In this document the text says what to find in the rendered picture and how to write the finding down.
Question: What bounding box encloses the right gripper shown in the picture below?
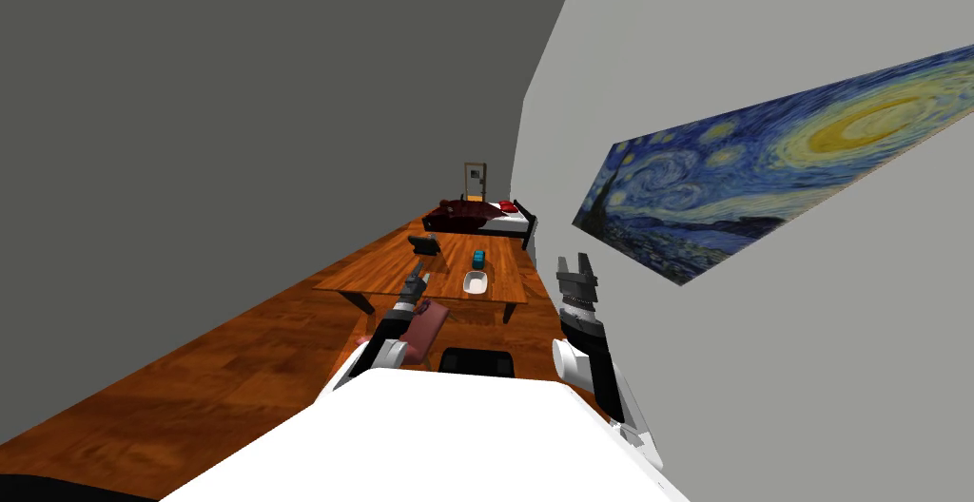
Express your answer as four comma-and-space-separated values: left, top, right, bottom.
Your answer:
556, 252, 603, 310

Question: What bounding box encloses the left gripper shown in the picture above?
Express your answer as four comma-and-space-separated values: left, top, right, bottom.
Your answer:
400, 260, 433, 308

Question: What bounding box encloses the brown wooden table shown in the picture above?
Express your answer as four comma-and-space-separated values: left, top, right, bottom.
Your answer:
311, 231, 531, 328

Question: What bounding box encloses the red-brown chair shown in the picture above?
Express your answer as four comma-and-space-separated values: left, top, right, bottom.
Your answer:
353, 299, 452, 371

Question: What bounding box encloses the bed with dark red cover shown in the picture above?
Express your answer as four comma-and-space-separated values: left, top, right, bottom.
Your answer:
421, 197, 539, 251

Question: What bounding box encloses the wooden framed door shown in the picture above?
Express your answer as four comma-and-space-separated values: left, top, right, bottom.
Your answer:
463, 161, 489, 203

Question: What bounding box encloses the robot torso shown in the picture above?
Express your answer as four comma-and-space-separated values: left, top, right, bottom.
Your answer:
155, 348, 691, 502

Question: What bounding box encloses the blue and yellow swirl painting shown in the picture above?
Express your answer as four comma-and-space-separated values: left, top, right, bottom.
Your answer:
571, 43, 974, 288

